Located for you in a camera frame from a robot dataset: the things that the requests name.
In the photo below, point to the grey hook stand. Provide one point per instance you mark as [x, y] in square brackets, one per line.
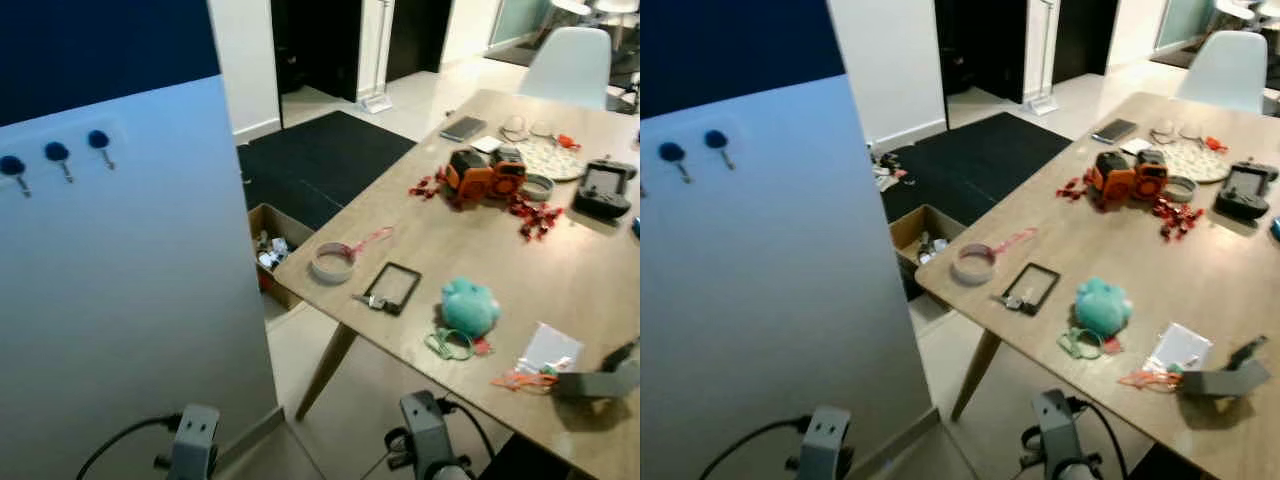
[1225, 380]
[600, 383]

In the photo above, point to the white hook board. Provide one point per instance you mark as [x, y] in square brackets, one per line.
[780, 300]
[130, 300]

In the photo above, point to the orange keys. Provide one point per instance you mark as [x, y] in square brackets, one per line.
[1148, 379]
[522, 380]

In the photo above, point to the silver keys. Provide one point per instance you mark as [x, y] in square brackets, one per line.
[1008, 302]
[368, 300]

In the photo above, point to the black handheld controller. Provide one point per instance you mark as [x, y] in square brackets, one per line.
[603, 192]
[1245, 192]

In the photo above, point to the pile of red clips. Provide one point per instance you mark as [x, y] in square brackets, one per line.
[1075, 188]
[1178, 217]
[428, 187]
[537, 215]

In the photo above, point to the round woven placemat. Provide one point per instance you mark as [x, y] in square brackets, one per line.
[558, 160]
[1200, 160]

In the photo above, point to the small grey tape roll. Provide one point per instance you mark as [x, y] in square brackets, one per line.
[1181, 189]
[538, 187]

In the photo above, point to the small orange object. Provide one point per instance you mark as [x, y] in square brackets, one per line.
[568, 142]
[1215, 144]

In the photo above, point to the clear plastic bag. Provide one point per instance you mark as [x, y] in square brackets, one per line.
[552, 348]
[1180, 348]

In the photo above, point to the orange black device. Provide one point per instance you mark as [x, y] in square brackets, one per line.
[508, 178]
[1150, 178]
[468, 180]
[1115, 180]

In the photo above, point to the eyeglasses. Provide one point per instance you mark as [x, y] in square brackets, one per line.
[527, 128]
[1177, 131]

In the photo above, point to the teal plush toy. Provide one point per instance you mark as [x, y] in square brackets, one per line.
[470, 307]
[1103, 307]

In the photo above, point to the light wooden table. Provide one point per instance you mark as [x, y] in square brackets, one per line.
[1100, 240]
[450, 240]

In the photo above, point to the white shell chair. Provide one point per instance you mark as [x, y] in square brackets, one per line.
[1222, 70]
[565, 65]

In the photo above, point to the grey smartphone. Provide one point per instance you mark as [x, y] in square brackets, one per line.
[463, 129]
[1114, 131]

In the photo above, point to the pink ribbon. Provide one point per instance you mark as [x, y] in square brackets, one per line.
[372, 239]
[1015, 241]

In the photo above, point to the open cardboard box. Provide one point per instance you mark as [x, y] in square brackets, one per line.
[275, 225]
[915, 225]

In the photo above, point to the white pole stand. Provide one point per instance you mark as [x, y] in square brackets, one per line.
[1042, 100]
[375, 98]

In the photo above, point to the white tape roll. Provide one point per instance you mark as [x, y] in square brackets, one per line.
[318, 268]
[960, 270]

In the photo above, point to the black floor mat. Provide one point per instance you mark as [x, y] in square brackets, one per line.
[980, 160]
[320, 160]

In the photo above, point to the blue wall hook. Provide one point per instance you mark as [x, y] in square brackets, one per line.
[671, 153]
[98, 139]
[12, 166]
[56, 152]
[716, 140]

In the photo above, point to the black rectangular frame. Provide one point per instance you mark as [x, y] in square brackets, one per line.
[1049, 290]
[410, 290]

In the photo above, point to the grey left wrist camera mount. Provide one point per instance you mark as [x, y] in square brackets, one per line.
[195, 445]
[828, 445]

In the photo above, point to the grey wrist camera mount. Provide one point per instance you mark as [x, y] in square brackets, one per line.
[430, 435]
[828, 445]
[195, 445]
[1060, 435]

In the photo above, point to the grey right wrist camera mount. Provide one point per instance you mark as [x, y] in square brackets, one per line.
[1060, 435]
[430, 435]

